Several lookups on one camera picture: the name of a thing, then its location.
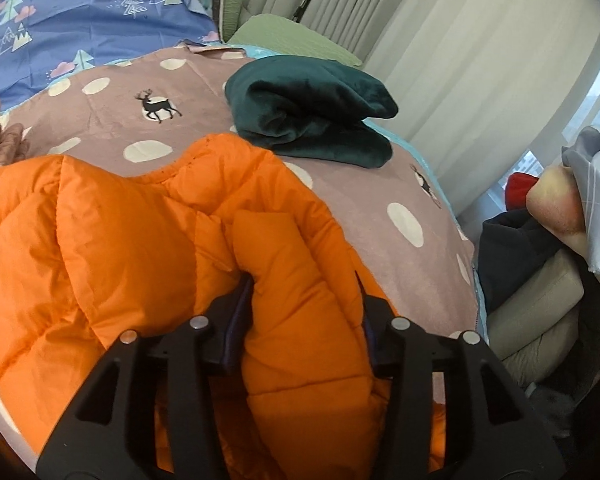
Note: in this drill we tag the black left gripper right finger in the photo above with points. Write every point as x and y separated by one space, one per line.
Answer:
452 411

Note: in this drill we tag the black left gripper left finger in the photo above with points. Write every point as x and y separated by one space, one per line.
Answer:
145 411

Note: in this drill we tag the orange puffer jacket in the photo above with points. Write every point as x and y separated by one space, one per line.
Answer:
86 255

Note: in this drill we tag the pile of clothes on chair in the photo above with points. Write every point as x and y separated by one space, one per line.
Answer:
539 268

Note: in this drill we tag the mauve polka dot bedspread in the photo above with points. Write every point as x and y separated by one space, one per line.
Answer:
141 116

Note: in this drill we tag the dark green folded garment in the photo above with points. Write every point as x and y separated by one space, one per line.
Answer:
311 108

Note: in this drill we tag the white curtain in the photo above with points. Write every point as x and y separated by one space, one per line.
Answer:
478 82

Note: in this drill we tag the blue tree print sheet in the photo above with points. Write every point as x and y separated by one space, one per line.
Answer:
42 41

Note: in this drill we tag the green pillow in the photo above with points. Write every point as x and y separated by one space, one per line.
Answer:
280 35

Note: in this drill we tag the green headboard cushion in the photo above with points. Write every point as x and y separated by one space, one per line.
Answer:
230 18

